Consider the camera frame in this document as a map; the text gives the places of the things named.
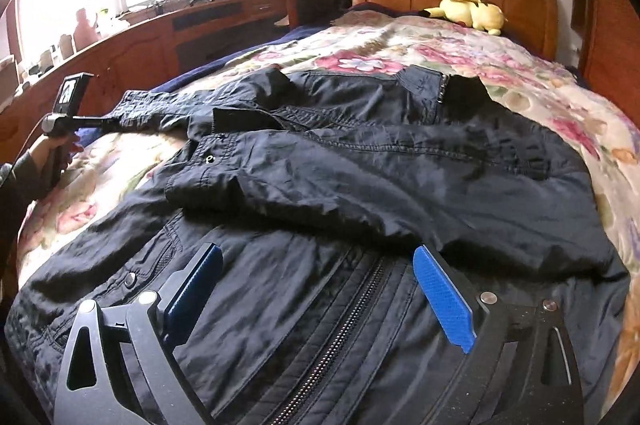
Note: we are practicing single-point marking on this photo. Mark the person's left hand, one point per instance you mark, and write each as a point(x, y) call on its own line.
point(51, 156)

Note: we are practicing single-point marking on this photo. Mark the yellow plush toy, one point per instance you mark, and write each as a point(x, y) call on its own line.
point(474, 14)

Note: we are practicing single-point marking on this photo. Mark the floral bed blanket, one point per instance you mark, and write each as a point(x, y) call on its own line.
point(450, 70)

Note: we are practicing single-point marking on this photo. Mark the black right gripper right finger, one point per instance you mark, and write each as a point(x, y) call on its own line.
point(519, 365)

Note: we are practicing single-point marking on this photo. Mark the left forearm dark sleeve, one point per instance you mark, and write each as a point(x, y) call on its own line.
point(21, 184)

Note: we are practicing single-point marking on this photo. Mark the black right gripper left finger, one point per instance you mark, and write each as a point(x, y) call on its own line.
point(93, 384)

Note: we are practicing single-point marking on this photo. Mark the wooden louvered wardrobe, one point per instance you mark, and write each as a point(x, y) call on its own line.
point(609, 56)

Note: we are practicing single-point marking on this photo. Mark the dark navy jacket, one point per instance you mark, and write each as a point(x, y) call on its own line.
point(333, 249)

